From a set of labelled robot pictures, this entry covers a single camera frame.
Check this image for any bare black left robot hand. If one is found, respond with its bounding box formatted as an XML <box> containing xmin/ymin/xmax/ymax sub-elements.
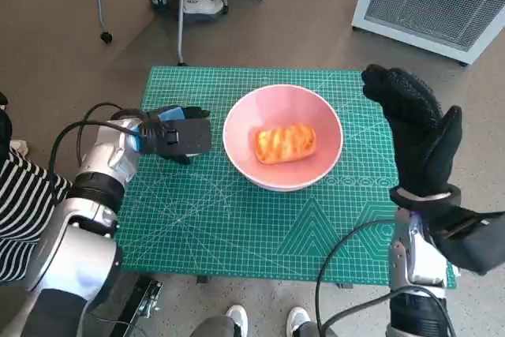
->
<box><xmin>145</xmin><ymin>104</ymin><xmax>212</xmax><ymax>165</ymax></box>

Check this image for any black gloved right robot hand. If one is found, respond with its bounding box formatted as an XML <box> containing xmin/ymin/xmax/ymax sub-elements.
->
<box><xmin>361</xmin><ymin>63</ymin><xmax>463</xmax><ymax>198</ymax></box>

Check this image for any pink bowl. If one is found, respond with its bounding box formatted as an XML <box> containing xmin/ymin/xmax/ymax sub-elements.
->
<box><xmin>223</xmin><ymin>84</ymin><xmax>343</xmax><ymax>193</ymax></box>

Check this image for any rectangular toy bread loaf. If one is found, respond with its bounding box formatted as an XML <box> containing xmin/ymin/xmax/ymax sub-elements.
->
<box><xmin>254</xmin><ymin>123</ymin><xmax>318</xmax><ymax>165</ymax></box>

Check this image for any grey metal pole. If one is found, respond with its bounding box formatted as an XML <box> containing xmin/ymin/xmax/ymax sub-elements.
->
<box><xmin>175</xmin><ymin>0</ymin><xmax>196</xmax><ymax>66</ymax></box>

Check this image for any green cutting mat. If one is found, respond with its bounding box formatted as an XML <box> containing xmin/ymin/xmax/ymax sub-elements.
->
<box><xmin>118</xmin><ymin>66</ymin><xmax>458</xmax><ymax>286</ymax></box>

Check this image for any person in striped top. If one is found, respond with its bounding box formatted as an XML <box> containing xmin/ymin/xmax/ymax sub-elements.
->
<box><xmin>0</xmin><ymin>92</ymin><xmax>74</xmax><ymax>283</ymax></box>

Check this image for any person with white shoes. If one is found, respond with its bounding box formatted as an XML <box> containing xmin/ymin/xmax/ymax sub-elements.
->
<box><xmin>191</xmin><ymin>305</ymin><xmax>328</xmax><ymax>337</ymax></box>

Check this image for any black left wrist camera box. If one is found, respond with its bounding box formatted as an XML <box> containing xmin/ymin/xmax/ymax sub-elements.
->
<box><xmin>136</xmin><ymin>119</ymin><xmax>212</xmax><ymax>156</ymax></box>

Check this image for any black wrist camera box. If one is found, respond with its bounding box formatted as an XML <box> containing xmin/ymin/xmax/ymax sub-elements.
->
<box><xmin>136</xmin><ymin>119</ymin><xmax>212</xmax><ymax>156</ymax></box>
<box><xmin>428</xmin><ymin>206</ymin><xmax>505</xmax><ymax>275</ymax></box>

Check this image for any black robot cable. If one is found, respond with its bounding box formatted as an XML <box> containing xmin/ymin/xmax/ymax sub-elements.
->
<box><xmin>319</xmin><ymin>287</ymin><xmax>455</xmax><ymax>337</ymax></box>
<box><xmin>49</xmin><ymin>103</ymin><xmax>139</xmax><ymax>180</ymax></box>
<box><xmin>315</xmin><ymin>220</ymin><xmax>395</xmax><ymax>337</ymax></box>

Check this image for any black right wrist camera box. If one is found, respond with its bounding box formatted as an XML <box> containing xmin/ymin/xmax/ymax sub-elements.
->
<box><xmin>428</xmin><ymin>206</ymin><xmax>505</xmax><ymax>275</ymax></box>

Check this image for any black metal clamp rail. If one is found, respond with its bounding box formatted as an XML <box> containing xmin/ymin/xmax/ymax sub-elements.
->
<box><xmin>114</xmin><ymin>277</ymin><xmax>163</xmax><ymax>337</ymax></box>

